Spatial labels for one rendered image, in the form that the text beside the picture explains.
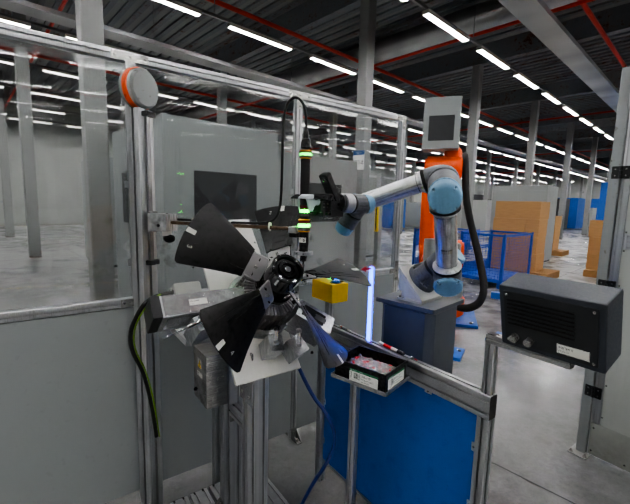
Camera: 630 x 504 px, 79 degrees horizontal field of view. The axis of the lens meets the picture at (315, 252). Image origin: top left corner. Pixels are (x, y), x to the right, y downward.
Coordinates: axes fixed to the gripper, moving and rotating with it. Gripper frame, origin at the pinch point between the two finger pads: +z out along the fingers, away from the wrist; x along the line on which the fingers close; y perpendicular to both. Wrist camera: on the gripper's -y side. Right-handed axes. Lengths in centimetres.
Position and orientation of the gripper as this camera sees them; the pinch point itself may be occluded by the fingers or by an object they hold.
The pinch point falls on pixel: (297, 195)
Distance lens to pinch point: 134.4
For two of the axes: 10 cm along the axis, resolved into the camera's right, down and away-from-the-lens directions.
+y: -0.3, 9.9, 1.3
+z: -8.1, 0.5, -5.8
